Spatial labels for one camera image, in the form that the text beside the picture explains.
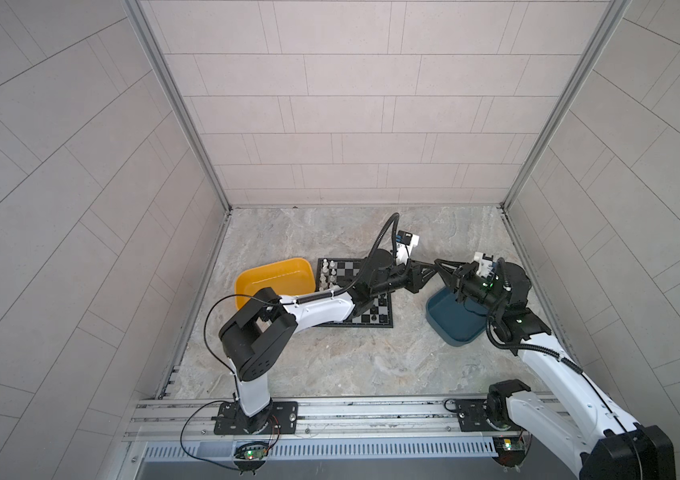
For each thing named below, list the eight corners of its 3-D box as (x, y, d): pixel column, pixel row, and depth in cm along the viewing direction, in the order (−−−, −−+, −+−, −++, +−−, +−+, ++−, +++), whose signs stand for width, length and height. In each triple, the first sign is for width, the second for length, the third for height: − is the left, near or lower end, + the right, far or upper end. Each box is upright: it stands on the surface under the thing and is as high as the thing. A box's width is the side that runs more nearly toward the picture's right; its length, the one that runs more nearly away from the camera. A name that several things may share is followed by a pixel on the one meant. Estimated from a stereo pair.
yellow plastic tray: (240, 307, 91) (234, 298, 87) (240, 277, 98) (234, 268, 93) (316, 291, 95) (314, 281, 91) (311, 263, 102) (309, 254, 97)
